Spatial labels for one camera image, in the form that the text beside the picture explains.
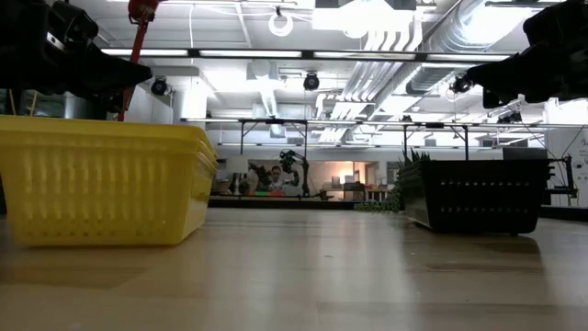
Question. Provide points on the green and black robot arm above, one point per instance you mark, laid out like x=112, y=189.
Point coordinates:
x=294, y=161

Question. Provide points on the person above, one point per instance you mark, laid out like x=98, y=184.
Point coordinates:
x=276, y=177

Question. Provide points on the long ceiling light strip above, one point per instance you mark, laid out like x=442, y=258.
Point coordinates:
x=250, y=53

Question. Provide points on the red desk lamp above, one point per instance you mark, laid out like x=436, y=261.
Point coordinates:
x=138, y=41

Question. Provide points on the black equipment stand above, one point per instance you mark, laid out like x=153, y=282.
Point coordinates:
x=568, y=177

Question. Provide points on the yellow plastic basket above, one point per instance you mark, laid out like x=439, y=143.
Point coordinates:
x=210, y=149
x=92, y=193
x=92, y=120

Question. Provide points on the black plastic basket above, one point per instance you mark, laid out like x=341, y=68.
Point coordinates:
x=482, y=207
x=404, y=174
x=482, y=164

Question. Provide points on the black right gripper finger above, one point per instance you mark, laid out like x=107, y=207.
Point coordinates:
x=494, y=99
x=505, y=73

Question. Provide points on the green artificial plant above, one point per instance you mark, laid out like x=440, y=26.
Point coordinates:
x=383, y=204

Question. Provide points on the black hanging spotlight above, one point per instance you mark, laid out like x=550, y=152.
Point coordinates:
x=461, y=84
x=311, y=82
x=159, y=87

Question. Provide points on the grey monitor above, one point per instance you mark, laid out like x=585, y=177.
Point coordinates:
x=523, y=154

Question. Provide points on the black background rig frame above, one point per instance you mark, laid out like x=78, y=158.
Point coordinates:
x=275, y=121
x=434, y=125

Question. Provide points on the dark background robot arm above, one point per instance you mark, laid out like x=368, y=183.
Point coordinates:
x=259, y=174

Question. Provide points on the silver ventilation duct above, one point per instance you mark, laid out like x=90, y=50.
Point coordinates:
x=441, y=73

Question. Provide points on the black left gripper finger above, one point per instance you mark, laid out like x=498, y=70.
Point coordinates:
x=119, y=73
x=105, y=102

